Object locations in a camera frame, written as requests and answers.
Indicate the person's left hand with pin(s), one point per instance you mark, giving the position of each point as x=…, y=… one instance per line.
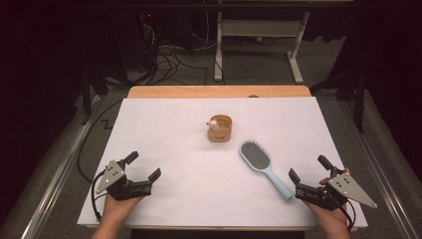
x=117, y=210

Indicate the dark computer tower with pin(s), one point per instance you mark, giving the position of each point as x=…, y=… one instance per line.
x=132, y=36

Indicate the white metal desk frame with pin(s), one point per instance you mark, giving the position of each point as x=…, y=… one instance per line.
x=258, y=28

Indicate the wooden holder cup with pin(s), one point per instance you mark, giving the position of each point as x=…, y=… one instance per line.
x=220, y=134

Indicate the person's right hand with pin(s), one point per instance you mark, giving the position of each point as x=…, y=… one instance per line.
x=331, y=219

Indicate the black stand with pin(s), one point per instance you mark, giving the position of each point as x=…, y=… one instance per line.
x=358, y=96
x=89, y=89

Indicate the metal floor rail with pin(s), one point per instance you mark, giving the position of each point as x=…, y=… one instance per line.
x=56, y=179
x=378, y=172

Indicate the white table board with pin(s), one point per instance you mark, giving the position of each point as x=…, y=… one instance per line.
x=185, y=172

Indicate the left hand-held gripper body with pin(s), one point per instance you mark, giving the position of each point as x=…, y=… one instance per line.
x=131, y=190

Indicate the small pale figurine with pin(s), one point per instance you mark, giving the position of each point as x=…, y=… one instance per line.
x=214, y=124

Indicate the light blue hairbrush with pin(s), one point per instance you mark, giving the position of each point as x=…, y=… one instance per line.
x=257, y=157

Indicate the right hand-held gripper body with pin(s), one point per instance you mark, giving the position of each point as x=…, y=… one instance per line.
x=318, y=196

